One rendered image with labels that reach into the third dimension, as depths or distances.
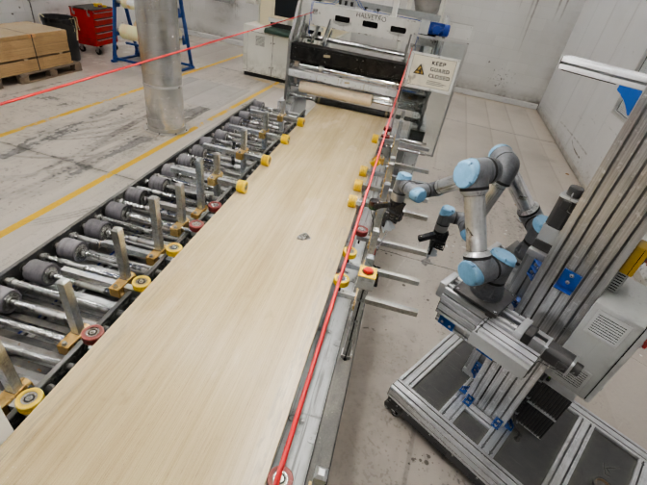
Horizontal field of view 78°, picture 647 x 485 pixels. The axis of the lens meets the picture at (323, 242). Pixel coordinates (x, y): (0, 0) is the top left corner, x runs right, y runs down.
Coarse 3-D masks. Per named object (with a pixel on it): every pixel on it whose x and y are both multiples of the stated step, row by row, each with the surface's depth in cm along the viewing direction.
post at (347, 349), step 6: (360, 294) 165; (366, 294) 164; (360, 300) 166; (354, 306) 169; (360, 306) 168; (354, 312) 171; (360, 312) 170; (354, 318) 173; (354, 324) 175; (354, 330) 177; (348, 336) 180; (354, 336) 179; (348, 342) 182; (348, 348) 183; (342, 354) 187; (348, 354) 186
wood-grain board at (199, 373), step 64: (320, 128) 377; (256, 192) 262; (320, 192) 274; (192, 256) 201; (256, 256) 208; (320, 256) 216; (128, 320) 163; (192, 320) 168; (256, 320) 173; (64, 384) 137; (128, 384) 141; (192, 384) 144; (256, 384) 148; (0, 448) 118; (64, 448) 121; (128, 448) 123; (192, 448) 126; (256, 448) 129
